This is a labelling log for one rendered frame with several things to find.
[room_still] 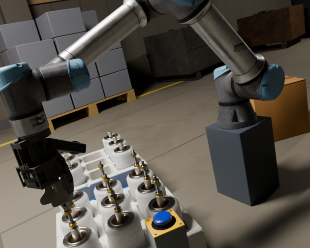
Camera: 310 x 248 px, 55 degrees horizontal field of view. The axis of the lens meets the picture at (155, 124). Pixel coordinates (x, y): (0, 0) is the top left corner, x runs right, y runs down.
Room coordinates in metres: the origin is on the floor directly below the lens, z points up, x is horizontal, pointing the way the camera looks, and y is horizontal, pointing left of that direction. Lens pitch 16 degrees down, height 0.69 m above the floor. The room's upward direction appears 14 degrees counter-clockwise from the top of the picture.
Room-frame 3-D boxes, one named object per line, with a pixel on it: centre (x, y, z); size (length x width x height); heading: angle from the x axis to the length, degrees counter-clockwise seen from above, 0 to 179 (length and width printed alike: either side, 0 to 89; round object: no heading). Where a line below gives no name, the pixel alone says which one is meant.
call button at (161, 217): (0.55, 0.03, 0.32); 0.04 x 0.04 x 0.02
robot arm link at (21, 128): (0.66, 0.27, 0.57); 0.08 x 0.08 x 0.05
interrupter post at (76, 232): (0.67, 0.26, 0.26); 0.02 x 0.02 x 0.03
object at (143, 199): (0.84, 0.06, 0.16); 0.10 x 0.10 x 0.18
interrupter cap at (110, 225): (0.70, 0.15, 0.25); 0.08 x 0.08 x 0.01
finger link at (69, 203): (0.64, 0.26, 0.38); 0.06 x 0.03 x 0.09; 145
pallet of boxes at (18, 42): (3.59, 0.84, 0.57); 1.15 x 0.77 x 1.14; 124
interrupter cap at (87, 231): (0.67, 0.26, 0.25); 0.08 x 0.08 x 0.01
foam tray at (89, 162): (1.33, 0.32, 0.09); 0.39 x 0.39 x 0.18; 17
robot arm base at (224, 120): (1.10, -0.31, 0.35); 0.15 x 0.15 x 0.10
